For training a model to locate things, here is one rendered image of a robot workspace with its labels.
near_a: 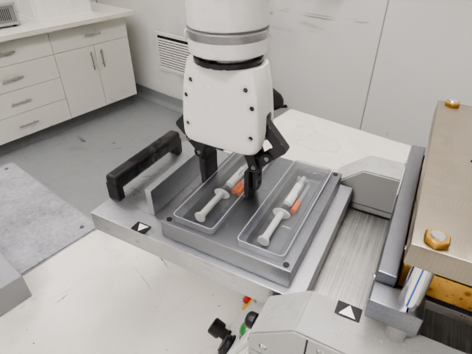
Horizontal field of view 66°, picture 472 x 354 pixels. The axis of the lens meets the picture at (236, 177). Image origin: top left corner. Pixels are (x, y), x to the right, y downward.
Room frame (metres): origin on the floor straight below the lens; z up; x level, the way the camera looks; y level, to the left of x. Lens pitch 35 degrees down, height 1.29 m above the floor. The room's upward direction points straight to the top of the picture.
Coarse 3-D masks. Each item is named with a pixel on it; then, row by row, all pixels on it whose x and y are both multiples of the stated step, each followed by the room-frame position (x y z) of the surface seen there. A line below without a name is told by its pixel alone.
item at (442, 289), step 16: (416, 192) 0.32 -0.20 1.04; (400, 272) 0.20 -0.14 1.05; (400, 288) 0.20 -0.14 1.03; (432, 288) 0.19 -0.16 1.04; (448, 288) 0.18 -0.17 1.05; (464, 288) 0.18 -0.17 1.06; (432, 304) 0.18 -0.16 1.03; (448, 304) 0.18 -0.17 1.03; (464, 304) 0.18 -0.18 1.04; (464, 320) 0.17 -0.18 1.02
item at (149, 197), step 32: (160, 160) 0.49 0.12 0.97; (192, 160) 0.44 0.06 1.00; (128, 192) 0.41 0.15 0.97; (160, 192) 0.38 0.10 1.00; (96, 224) 0.36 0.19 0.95; (128, 224) 0.34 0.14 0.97; (160, 224) 0.34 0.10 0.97; (160, 256) 0.31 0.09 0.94; (192, 256) 0.29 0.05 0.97; (320, 256) 0.29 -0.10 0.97; (256, 288) 0.25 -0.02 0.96; (288, 288) 0.24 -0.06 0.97
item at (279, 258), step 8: (320, 192) 0.37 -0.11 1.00; (312, 208) 0.34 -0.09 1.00; (304, 224) 0.31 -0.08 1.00; (240, 232) 0.29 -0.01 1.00; (296, 232) 0.29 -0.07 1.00; (240, 240) 0.28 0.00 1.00; (248, 248) 0.28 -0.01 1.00; (256, 248) 0.27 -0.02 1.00; (288, 248) 0.27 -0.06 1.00; (272, 256) 0.26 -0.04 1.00; (280, 256) 0.26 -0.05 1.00
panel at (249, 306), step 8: (248, 304) 0.35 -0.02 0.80; (264, 304) 0.27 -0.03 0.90; (240, 312) 0.35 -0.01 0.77; (248, 312) 0.31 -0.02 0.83; (256, 312) 0.28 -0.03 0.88; (240, 320) 0.31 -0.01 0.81; (232, 328) 0.32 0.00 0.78; (240, 336) 0.24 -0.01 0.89; (248, 336) 0.23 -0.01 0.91; (232, 344) 0.25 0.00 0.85; (240, 344) 0.23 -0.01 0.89; (248, 344) 0.21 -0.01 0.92; (216, 352) 0.29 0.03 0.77; (224, 352) 0.24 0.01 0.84; (232, 352) 0.23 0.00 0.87
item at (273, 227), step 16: (288, 176) 0.40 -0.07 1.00; (304, 176) 0.40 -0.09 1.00; (320, 176) 0.40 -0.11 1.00; (272, 192) 0.36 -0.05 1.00; (288, 192) 0.36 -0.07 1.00; (304, 192) 0.36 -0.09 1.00; (272, 208) 0.33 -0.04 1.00; (288, 208) 0.33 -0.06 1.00; (304, 208) 0.33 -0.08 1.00; (256, 224) 0.31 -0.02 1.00; (272, 224) 0.31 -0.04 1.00; (288, 224) 0.31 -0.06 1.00; (256, 240) 0.28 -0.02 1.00; (272, 240) 0.28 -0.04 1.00; (288, 240) 0.28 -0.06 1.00
